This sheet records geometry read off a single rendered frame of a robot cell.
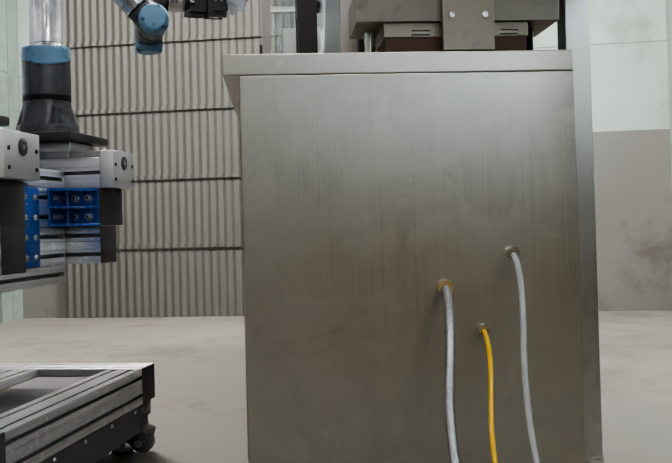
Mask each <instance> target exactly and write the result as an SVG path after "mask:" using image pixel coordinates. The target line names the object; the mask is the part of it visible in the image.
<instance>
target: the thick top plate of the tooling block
mask: <svg viewBox="0 0 672 463"><path fill-rule="evenodd" d="M493 2H494V22H522V21H527V22H528V28H532V29H533V37H536V36H537V35H539V34H540V33H541V32H543V31H544V30H546V29H547V28H548V27H550V26H551V25H552V24H554V23H555V22H557V21H558V20H559V0H493ZM433 22H441V8H440V0H352V2H351V5H350V8H349V11H348V24H349V39H364V31H366V30H374V31H375V38H376V37H377V35H378V33H379V31H380V29H381V27H382V26H383V24H384V23H433Z"/></svg>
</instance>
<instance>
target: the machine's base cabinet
mask: <svg viewBox="0 0 672 463"><path fill-rule="evenodd" d="M239 134H240V172H241V210H242V249H243V254H242V259H241V260H242V265H243V287H244V325H245V364H246V402H247V440H248V461H249V463H450V459H449V452H448V443H447V433H446V420H445V310H444V301H443V295H442V294H440V293H439V292H438V291H437V284H438V282H439V281H440V280H443V279H446V280H449V281H450V282H452V284H453V291H452V292H451V294H452V298H453V305H454V317H455V415H456V429H457V439H458V449H459V455H460V462H461V463H492V456H491V449H490V436H489V412H488V402H489V383H488V359H487V350H486V344H485V339H484V336H483V335H482V334H480V333H479V332H478V331H477V327H478V325H479V324H481V323H485V324H487V325H488V326H489V328H490V331H489V333H488V336H489V339H490V344H491V349H492V358H493V373H494V431H495V443H496V453H497V460H498V463H534V462H533V458H532V453H531V447H530V441H529V435H528V430H527V422H526V414H525V406H524V397H523V385H522V369H521V340H520V306H519V292H518V282H517V274H516V269H515V265H514V262H513V259H510V258H508V257H507V255H506V250H507V249H508V248H509V247H517V248H518V249H519V251H520V255H519V257H518V258H519V261H520V264H521V269H522V273H523V281H524V289H525V302H526V323H527V359H528V378H529V390H530V401H531V409H532V417H533V425H534V431H535V437H536V443H537V448H538V454H539V458H540V463H586V447H585V415H584V384H583V352H582V320H581V288H580V256H579V224H578V192H577V160H576V128H575V97H574V72H573V71H521V72H456V73H391V74H326V75H261V76H239Z"/></svg>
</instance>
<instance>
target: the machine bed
mask: <svg viewBox="0 0 672 463"><path fill-rule="evenodd" d="M573 69H574V65H573V50H507V51H433V52H360V53H287V54H223V55H222V75H223V78H224V81H225V84H226V87H227V90H228V92H229V95H230V98H231V101H232V104H233V107H234V110H235V113H236V116H237V119H238V122H239V76H261V75H326V74H391V73H456V72H521V71H573Z"/></svg>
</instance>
